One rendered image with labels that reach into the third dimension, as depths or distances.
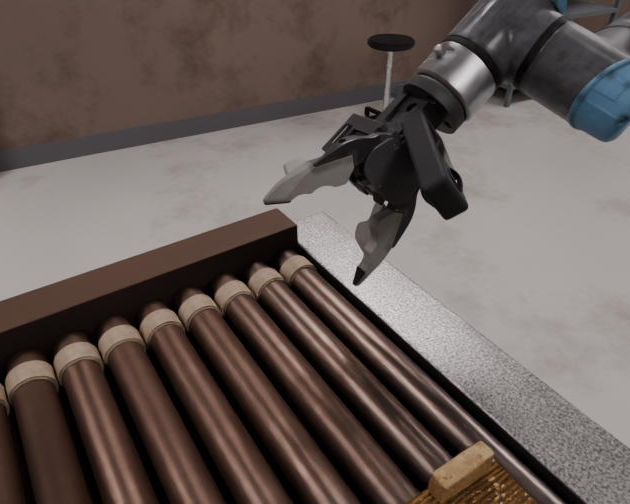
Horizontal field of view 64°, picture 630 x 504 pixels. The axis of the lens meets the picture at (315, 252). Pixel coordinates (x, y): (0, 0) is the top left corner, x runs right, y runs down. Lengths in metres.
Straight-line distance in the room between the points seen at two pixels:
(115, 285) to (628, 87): 0.58
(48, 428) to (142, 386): 0.09
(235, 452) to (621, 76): 0.49
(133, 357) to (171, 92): 2.86
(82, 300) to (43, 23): 2.64
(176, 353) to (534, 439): 0.38
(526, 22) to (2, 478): 0.64
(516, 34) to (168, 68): 2.91
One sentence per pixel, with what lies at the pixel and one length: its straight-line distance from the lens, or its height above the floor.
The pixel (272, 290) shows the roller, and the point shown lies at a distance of 0.66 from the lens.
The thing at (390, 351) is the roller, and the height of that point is 0.92.
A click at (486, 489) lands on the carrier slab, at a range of 0.49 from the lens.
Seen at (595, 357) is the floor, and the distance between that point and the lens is 2.06.
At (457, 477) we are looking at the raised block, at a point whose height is 0.96.
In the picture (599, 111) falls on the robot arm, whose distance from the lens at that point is 0.54.
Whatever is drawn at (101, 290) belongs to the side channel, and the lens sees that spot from 0.66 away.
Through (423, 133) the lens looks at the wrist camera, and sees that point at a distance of 0.49.
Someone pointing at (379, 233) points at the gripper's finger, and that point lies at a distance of 0.53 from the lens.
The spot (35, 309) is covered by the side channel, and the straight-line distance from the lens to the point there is 0.67.
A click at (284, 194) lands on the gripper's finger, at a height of 1.12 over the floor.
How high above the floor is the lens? 1.35
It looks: 36 degrees down
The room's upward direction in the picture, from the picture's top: straight up
